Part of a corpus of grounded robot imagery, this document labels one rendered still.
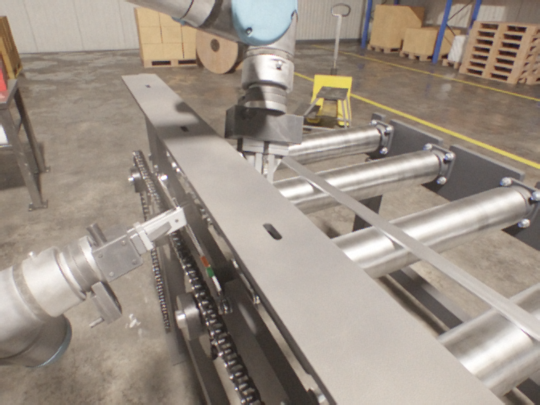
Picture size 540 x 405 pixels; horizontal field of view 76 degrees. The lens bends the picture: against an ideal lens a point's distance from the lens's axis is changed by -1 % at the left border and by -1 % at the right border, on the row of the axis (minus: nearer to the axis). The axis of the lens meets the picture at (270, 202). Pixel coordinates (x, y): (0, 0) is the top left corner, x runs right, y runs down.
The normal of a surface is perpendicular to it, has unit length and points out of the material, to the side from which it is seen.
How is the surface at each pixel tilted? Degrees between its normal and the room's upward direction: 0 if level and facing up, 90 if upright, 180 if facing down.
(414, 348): 0
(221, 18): 130
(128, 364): 0
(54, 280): 54
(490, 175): 90
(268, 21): 92
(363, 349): 0
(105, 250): 66
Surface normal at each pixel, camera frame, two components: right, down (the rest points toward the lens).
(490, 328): -0.04, -0.92
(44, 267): 0.10, -0.49
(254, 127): 0.42, 0.05
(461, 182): -0.89, 0.21
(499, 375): 0.36, -0.22
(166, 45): 0.38, 0.49
